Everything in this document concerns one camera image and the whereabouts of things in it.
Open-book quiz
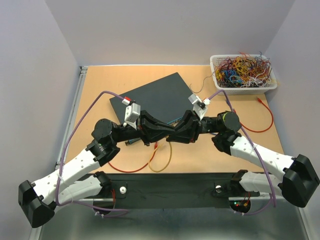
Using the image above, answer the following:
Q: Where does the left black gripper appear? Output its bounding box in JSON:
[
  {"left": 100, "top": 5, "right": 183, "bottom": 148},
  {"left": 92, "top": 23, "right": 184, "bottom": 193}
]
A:
[{"left": 111, "top": 109, "right": 176, "bottom": 146}]

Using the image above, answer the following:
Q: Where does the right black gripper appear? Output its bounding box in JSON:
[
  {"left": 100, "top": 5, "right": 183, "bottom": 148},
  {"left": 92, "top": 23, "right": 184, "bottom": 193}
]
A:
[{"left": 165, "top": 109, "right": 220, "bottom": 143}]

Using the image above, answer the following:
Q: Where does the dark blue network switch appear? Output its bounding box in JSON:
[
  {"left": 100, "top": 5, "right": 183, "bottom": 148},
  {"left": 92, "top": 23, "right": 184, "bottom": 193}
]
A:
[{"left": 109, "top": 72, "right": 198, "bottom": 146}]

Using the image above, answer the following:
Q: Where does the yellow patch cable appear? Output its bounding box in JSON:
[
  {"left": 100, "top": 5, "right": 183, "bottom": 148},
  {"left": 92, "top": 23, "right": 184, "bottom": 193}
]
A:
[{"left": 148, "top": 141, "right": 173, "bottom": 173}]

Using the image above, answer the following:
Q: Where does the red patch cable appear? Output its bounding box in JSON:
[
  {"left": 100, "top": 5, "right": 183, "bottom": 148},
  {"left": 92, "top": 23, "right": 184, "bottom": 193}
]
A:
[
  {"left": 232, "top": 97, "right": 274, "bottom": 133},
  {"left": 107, "top": 141, "right": 160, "bottom": 173}
]

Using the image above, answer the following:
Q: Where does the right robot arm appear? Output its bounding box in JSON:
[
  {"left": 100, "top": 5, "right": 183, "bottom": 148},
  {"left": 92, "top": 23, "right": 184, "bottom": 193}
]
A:
[{"left": 166, "top": 110, "right": 319, "bottom": 208}]

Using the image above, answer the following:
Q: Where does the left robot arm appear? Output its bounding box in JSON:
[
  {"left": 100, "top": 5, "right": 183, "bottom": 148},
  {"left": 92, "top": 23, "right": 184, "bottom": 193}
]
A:
[{"left": 18, "top": 110, "right": 175, "bottom": 228}]

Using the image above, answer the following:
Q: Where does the white plastic basket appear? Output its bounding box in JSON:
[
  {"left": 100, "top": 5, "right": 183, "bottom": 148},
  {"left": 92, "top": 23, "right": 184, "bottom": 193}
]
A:
[{"left": 209, "top": 53, "right": 278, "bottom": 95}]

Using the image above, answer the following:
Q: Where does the black base mat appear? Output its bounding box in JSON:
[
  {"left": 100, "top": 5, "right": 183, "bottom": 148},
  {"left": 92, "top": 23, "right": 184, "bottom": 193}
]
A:
[{"left": 89, "top": 173, "right": 259, "bottom": 210}]

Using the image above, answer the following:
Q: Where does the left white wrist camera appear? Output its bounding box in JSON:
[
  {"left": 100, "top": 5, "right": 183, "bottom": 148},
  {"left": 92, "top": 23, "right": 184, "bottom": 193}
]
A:
[{"left": 122, "top": 96, "right": 141, "bottom": 130}]

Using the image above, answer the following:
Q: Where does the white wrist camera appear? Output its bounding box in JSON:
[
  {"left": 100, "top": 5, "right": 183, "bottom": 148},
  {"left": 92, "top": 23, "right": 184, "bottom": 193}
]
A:
[
  {"left": 122, "top": 96, "right": 141, "bottom": 130},
  {"left": 188, "top": 94, "right": 211, "bottom": 121}
]

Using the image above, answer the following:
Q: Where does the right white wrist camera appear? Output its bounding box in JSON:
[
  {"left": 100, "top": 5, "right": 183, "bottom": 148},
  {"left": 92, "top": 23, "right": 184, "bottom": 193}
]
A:
[{"left": 188, "top": 94, "right": 211, "bottom": 121}]

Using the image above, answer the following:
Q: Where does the loose thin brown wire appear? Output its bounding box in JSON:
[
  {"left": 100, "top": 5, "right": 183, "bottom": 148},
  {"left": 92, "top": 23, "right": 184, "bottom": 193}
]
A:
[{"left": 189, "top": 74, "right": 214, "bottom": 94}]

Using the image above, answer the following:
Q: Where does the tangled colourful wire bundle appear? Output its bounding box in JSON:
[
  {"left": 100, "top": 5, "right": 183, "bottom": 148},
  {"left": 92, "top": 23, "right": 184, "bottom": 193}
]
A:
[{"left": 211, "top": 51, "right": 278, "bottom": 89}]

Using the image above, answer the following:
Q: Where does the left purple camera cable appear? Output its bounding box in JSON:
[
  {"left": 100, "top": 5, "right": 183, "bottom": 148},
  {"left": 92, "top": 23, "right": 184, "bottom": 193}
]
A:
[{"left": 56, "top": 91, "right": 131, "bottom": 219}]

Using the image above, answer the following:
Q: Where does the purple camera cable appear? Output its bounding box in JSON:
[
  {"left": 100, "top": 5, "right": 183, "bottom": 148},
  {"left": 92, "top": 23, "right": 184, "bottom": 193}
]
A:
[
  {"left": 208, "top": 89, "right": 277, "bottom": 216},
  {"left": 56, "top": 91, "right": 131, "bottom": 219}
]

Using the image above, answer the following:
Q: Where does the aluminium left side rail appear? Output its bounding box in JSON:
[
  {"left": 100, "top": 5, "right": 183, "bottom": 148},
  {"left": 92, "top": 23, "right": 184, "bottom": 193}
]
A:
[{"left": 55, "top": 66, "right": 88, "bottom": 170}]

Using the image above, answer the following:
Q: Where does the aluminium rail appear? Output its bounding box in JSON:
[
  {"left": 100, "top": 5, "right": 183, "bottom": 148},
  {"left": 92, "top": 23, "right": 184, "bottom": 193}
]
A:
[
  {"left": 249, "top": 178, "right": 307, "bottom": 201},
  {"left": 55, "top": 66, "right": 88, "bottom": 170}
]

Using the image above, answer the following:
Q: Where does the aluminium front rail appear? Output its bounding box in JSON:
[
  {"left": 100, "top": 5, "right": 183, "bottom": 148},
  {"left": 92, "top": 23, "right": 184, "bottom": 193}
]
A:
[{"left": 249, "top": 178, "right": 307, "bottom": 201}]

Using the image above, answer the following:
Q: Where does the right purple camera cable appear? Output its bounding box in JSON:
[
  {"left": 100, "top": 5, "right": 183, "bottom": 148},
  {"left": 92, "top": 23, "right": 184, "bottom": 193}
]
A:
[{"left": 208, "top": 89, "right": 277, "bottom": 216}]

